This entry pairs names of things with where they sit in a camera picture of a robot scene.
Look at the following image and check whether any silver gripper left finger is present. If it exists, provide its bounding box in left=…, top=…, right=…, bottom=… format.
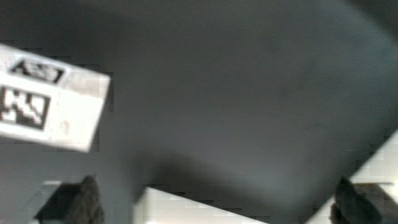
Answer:
left=28, top=176, right=104, bottom=224

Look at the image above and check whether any white table leg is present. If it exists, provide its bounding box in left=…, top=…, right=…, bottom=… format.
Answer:
left=0, top=44, right=109, bottom=153

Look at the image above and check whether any white square table top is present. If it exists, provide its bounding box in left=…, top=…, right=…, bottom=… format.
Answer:
left=133, top=131, right=398, bottom=224

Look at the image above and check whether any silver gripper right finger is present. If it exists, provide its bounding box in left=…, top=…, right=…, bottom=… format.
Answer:
left=328, top=178, right=398, bottom=224

